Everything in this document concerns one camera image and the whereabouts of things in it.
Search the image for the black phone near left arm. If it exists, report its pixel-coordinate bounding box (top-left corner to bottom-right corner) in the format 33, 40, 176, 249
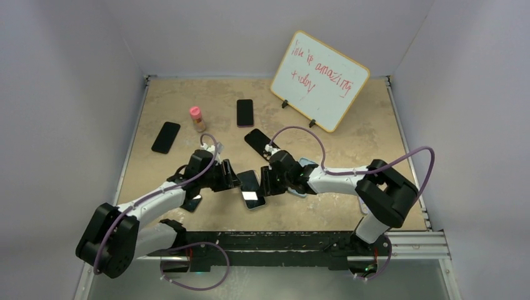
180, 195, 203, 213

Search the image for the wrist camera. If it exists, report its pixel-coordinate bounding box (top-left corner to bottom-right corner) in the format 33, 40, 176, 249
264, 144, 280, 158
201, 142, 224, 155

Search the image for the black phone case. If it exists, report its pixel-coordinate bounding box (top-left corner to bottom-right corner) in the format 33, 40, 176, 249
244, 128, 271, 162

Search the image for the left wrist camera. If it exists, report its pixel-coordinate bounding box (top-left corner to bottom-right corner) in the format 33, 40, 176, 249
201, 142, 224, 155

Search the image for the whiteboard with yellow frame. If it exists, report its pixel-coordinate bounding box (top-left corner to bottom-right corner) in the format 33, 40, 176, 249
270, 31, 371, 133

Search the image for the light blue phone case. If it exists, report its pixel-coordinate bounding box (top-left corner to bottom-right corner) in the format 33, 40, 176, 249
287, 157, 316, 198

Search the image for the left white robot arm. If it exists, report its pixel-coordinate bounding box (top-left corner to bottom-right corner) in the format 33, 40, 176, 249
75, 149, 241, 278

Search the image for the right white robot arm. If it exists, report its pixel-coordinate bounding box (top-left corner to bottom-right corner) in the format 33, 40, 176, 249
257, 146, 419, 254

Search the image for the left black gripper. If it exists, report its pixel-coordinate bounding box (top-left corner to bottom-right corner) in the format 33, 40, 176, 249
199, 159, 241, 193

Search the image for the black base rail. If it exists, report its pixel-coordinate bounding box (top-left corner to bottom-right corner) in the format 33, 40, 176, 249
147, 231, 390, 274

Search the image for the lavender phone case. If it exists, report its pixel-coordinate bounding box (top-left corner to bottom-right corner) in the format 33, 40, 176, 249
358, 197, 369, 215

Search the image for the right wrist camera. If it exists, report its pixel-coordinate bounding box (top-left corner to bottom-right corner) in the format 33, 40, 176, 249
264, 144, 280, 158

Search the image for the black phone purple edge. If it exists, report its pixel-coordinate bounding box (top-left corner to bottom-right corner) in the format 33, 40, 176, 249
236, 99, 254, 128

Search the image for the pink capped small bottle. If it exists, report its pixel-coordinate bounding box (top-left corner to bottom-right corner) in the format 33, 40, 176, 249
189, 106, 206, 133

